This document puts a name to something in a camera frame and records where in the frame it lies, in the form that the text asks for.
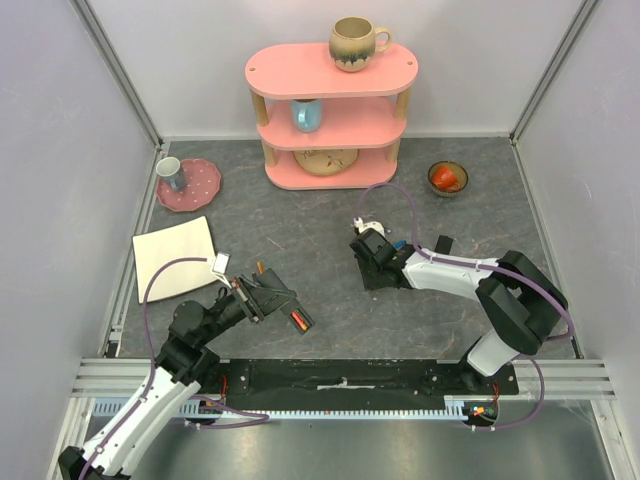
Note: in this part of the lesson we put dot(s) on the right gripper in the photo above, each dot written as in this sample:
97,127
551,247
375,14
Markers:
373,270

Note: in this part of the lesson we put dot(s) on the black battery cover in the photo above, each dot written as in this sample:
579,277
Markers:
443,245

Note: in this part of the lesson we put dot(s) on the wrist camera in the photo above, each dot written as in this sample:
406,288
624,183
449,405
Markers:
360,226
218,268

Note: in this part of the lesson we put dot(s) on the grey white mug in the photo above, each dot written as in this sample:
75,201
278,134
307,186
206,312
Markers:
170,170

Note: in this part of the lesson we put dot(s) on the brown patterned bowl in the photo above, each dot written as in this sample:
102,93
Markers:
460,172

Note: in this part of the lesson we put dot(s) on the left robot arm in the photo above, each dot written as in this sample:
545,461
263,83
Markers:
176,374

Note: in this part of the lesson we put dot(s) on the light blue mug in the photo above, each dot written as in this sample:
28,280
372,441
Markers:
306,114

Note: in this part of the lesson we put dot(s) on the red orange battery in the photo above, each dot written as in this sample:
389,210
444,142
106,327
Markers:
299,320

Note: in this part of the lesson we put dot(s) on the beige ceramic mug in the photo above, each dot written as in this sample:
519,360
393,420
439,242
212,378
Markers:
354,41

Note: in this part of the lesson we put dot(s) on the pink three-tier shelf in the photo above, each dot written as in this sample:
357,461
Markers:
364,112

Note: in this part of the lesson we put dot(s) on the white cable duct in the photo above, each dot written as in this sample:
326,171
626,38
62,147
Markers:
452,409

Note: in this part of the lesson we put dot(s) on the orange cup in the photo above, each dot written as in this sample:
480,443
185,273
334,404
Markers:
445,179

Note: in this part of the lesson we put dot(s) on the beige floral plate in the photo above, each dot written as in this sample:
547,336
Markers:
325,162

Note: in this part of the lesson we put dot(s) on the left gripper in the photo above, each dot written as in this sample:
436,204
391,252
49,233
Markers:
260,299

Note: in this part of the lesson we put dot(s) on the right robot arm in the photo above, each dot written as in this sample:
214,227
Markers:
521,304

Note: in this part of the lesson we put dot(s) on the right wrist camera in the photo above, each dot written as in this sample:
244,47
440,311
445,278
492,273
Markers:
360,226

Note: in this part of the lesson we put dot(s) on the cream square plate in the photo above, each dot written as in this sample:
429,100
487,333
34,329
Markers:
155,249

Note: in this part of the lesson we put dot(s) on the black remote control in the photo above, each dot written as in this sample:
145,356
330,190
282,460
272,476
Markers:
273,295

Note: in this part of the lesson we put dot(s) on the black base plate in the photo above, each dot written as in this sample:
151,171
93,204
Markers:
265,384

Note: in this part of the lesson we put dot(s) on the pink dotted plate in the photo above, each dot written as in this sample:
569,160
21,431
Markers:
203,182

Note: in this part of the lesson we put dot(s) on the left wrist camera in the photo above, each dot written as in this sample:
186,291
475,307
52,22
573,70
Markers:
218,268

